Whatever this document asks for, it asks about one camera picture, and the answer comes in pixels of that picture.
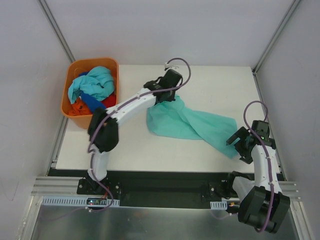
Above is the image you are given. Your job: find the teal green t shirt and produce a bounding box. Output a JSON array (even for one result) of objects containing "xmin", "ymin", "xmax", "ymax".
[{"xmin": 146, "ymin": 96, "xmax": 238, "ymax": 159}]

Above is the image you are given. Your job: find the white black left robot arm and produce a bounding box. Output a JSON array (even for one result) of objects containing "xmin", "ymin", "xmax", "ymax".
[{"xmin": 87, "ymin": 77, "xmax": 183, "ymax": 195}]

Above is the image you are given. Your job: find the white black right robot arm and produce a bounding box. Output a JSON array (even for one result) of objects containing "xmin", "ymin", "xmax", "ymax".
[{"xmin": 225, "ymin": 120, "xmax": 291, "ymax": 234}]

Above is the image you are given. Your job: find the red t shirt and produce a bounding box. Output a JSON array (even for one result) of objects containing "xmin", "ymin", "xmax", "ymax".
[{"xmin": 101, "ymin": 92, "xmax": 117, "ymax": 109}]

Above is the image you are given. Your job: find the light blue t shirt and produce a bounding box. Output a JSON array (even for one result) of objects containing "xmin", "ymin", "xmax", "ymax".
[{"xmin": 67, "ymin": 66, "xmax": 115, "ymax": 104}]

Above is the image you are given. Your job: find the dark blue t shirt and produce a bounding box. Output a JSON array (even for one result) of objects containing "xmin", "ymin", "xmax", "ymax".
[{"xmin": 79, "ymin": 71, "xmax": 106, "ymax": 113}]

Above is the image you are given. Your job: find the orange t shirt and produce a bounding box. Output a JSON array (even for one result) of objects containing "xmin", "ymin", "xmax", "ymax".
[{"xmin": 68, "ymin": 97, "xmax": 92, "ymax": 116}]

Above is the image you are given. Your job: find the orange plastic bin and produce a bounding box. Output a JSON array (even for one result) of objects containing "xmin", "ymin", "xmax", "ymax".
[{"xmin": 60, "ymin": 57, "xmax": 120, "ymax": 130}]

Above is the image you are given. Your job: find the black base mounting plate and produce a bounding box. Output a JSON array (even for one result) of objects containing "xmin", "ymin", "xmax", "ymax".
[{"xmin": 76, "ymin": 170, "xmax": 228, "ymax": 209}]

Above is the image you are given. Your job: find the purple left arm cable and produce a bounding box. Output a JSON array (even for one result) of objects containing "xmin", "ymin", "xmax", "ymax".
[{"xmin": 86, "ymin": 57, "xmax": 192, "ymax": 213}]

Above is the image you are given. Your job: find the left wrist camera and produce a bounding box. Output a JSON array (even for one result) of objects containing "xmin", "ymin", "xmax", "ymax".
[{"xmin": 158, "ymin": 69, "xmax": 182, "ymax": 89}]

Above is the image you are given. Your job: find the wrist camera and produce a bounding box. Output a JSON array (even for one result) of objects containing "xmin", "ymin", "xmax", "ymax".
[
  {"xmin": 158, "ymin": 69, "xmax": 182, "ymax": 89},
  {"xmin": 251, "ymin": 120, "xmax": 270, "ymax": 141}
]

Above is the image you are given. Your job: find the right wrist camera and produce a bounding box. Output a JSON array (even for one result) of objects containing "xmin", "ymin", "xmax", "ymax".
[{"xmin": 251, "ymin": 120, "xmax": 270, "ymax": 141}]

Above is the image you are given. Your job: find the right white cable duct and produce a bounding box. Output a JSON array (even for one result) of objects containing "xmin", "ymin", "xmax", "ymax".
[{"xmin": 210, "ymin": 200, "xmax": 228, "ymax": 211}]

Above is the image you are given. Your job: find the white cable duct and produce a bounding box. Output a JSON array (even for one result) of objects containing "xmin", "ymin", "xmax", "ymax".
[
  {"xmin": 42, "ymin": 196, "xmax": 120, "ymax": 208},
  {"xmin": 210, "ymin": 200, "xmax": 228, "ymax": 211}
]

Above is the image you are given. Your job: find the right aluminium corner post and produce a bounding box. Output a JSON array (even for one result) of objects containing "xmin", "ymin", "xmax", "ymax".
[{"xmin": 252, "ymin": 0, "xmax": 302, "ymax": 76}]

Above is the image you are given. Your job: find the aluminium corner post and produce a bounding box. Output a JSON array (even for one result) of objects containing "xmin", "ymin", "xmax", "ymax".
[
  {"xmin": 252, "ymin": 0, "xmax": 302, "ymax": 76},
  {"xmin": 37, "ymin": 0, "xmax": 76, "ymax": 63}
]

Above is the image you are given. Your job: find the left aluminium corner post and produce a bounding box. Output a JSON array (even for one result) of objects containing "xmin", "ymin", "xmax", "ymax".
[{"xmin": 37, "ymin": 0, "xmax": 76, "ymax": 63}]

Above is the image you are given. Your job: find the left white cable duct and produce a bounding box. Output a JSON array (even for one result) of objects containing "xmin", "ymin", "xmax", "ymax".
[{"xmin": 42, "ymin": 196, "xmax": 120, "ymax": 208}]

